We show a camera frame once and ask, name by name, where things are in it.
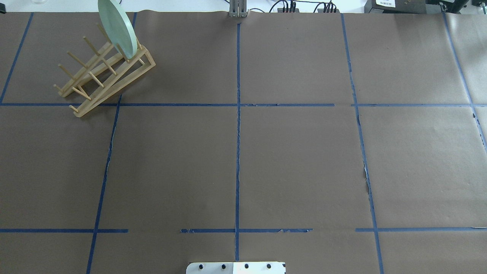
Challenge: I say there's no light green plate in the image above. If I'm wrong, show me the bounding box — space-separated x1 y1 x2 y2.
97 0 138 60

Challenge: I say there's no wooden dish rack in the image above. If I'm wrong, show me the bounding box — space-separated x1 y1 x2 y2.
54 23 156 118

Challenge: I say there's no aluminium frame post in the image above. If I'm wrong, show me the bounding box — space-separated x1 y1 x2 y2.
227 0 248 18

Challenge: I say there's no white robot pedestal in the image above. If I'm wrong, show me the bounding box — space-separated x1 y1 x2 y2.
186 261 286 274

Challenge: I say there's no black computer box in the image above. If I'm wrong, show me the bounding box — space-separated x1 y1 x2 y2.
364 0 427 14

